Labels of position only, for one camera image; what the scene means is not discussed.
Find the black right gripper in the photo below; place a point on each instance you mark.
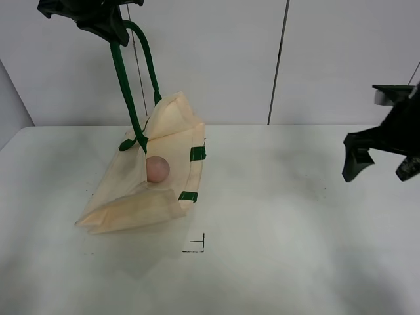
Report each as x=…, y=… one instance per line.
x=398, y=133

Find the pink peach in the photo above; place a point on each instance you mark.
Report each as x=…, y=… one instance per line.
x=157, y=169

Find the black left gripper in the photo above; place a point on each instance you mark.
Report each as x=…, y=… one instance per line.
x=110, y=29

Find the cream linen bag green handles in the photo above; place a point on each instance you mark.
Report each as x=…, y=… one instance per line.
x=124, y=198

